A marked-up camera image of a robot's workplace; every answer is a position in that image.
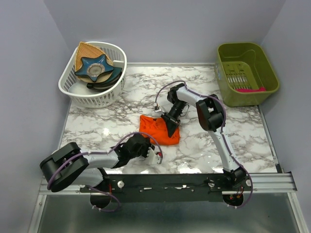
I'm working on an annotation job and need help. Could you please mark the white plastic basket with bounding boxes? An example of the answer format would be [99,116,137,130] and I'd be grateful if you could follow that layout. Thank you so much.
[58,41,127,108]

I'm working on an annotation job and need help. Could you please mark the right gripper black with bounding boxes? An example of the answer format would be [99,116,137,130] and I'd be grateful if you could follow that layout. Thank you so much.
[160,100,186,138]

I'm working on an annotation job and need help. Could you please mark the woven bamboo leaf tray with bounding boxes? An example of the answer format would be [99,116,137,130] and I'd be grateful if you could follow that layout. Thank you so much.
[75,42,113,71]

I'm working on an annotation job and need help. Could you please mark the aluminium rail frame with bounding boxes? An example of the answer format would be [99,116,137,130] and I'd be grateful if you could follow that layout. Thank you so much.
[29,173,308,233]

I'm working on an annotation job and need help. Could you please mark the pink cloth in bin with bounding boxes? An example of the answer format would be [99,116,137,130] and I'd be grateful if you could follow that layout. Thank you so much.
[235,87,266,93]

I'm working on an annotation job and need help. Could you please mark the dark stacked plates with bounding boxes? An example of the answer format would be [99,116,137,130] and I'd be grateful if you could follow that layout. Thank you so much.
[86,71,122,91]

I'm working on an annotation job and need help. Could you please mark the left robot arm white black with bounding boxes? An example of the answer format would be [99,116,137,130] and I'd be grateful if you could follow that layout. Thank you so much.
[39,132,163,192]

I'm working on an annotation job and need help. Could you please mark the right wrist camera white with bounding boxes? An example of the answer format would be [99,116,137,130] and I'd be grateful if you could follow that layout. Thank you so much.
[154,104,162,113]

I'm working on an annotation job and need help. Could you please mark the orange t shirt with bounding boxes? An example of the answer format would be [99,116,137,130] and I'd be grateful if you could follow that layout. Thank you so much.
[139,115,180,146]

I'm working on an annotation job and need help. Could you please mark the green plastic bin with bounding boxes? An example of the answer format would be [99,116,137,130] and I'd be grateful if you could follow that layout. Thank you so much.
[215,42,279,107]

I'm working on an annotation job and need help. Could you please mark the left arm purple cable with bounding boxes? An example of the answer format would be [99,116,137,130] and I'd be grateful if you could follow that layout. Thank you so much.
[47,132,163,212]

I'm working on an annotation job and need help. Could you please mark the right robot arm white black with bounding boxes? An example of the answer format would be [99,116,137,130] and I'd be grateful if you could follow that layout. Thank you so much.
[161,82,247,190]

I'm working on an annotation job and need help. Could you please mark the blue star shaped dish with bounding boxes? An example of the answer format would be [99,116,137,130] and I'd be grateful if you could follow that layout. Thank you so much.
[74,54,122,83]

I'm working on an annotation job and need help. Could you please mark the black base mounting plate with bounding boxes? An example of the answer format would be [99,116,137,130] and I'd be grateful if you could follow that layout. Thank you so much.
[95,173,251,203]

